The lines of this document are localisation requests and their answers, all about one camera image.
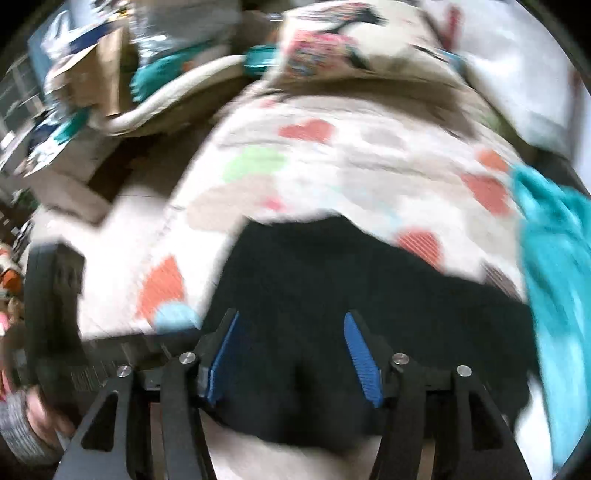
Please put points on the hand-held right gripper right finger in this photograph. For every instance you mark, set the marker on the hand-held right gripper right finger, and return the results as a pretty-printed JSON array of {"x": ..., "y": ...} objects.
[{"x": 363, "y": 364}]

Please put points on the cardboard box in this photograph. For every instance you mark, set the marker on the cardboard box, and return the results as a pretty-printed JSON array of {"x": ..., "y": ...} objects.
[{"x": 87, "y": 78}]

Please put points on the bird print pillow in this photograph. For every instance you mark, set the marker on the bird print pillow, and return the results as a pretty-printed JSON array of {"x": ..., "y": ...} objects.
[{"x": 364, "y": 41}]

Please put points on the heart print bed blanket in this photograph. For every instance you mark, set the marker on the heart print bed blanket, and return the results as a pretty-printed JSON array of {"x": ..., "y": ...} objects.
[{"x": 332, "y": 180}]

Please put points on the beige round basket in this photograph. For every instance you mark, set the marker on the beige round basket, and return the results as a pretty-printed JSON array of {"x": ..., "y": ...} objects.
[{"x": 171, "y": 101}]

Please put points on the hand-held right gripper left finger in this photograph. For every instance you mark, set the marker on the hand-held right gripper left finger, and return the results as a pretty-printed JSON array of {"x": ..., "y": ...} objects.
[{"x": 223, "y": 357}]

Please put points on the teal cloth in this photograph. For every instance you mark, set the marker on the teal cloth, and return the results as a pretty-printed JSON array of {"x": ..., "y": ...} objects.
[{"x": 551, "y": 281}]

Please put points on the person's left forearm grey sleeve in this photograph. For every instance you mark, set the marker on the person's left forearm grey sleeve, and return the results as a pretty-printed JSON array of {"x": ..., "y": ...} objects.
[{"x": 18, "y": 427}]

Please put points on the white pillow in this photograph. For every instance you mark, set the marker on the white pillow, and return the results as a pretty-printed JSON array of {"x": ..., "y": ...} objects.
[{"x": 517, "y": 69}]

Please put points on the teal garment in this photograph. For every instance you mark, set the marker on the teal garment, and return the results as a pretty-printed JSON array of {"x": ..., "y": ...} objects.
[{"x": 159, "y": 76}]

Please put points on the person's left hand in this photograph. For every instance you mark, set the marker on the person's left hand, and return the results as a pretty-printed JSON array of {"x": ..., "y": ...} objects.
[{"x": 41, "y": 417}]

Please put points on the black pants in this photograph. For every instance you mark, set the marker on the black pants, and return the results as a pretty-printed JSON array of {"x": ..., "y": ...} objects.
[{"x": 351, "y": 295}]

